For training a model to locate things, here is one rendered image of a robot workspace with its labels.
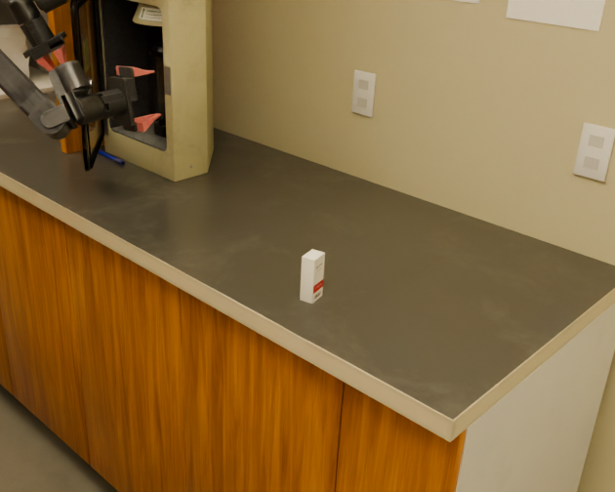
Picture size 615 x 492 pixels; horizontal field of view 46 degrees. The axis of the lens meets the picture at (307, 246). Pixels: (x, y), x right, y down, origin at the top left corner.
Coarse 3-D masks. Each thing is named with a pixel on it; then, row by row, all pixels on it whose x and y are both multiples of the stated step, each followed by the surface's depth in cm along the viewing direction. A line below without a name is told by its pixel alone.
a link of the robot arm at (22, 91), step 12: (0, 60) 150; (0, 72) 150; (12, 72) 150; (0, 84) 150; (12, 84) 150; (24, 84) 150; (12, 96) 150; (24, 96) 149; (36, 96) 149; (24, 108) 149; (36, 108) 149; (48, 108) 150; (36, 120) 149; (48, 132) 149; (60, 132) 151
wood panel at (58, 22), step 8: (56, 8) 190; (64, 8) 191; (48, 16) 192; (56, 16) 190; (64, 16) 192; (56, 24) 191; (64, 24) 193; (56, 32) 192; (64, 40) 194; (72, 40) 196; (72, 48) 197; (72, 56) 197; (56, 64) 196; (56, 96) 201; (80, 128) 206; (72, 136) 205; (80, 136) 207; (64, 144) 205; (72, 144) 206; (80, 144) 208
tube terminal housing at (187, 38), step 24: (144, 0) 176; (168, 0) 170; (192, 0) 175; (168, 24) 173; (192, 24) 178; (168, 48) 176; (192, 48) 180; (192, 72) 182; (168, 96) 181; (192, 96) 185; (168, 120) 184; (192, 120) 187; (120, 144) 202; (144, 144) 194; (168, 144) 187; (192, 144) 190; (144, 168) 197; (168, 168) 190; (192, 168) 193
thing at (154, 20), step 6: (138, 6) 185; (144, 6) 182; (150, 6) 181; (138, 12) 184; (144, 12) 182; (150, 12) 181; (156, 12) 181; (138, 18) 183; (144, 18) 182; (150, 18) 181; (156, 18) 181; (144, 24) 182; (150, 24) 181; (156, 24) 181
